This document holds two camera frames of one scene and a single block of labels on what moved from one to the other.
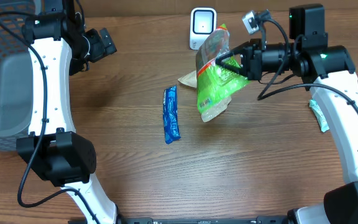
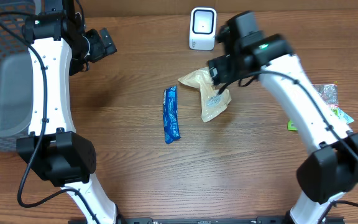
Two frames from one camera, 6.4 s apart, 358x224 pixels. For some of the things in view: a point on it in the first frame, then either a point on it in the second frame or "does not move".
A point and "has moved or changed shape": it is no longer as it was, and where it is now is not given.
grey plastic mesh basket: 6,76 does not move
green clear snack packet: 215,83 has moved or changed shape
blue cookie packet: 170,114 does not move
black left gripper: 101,51 does not move
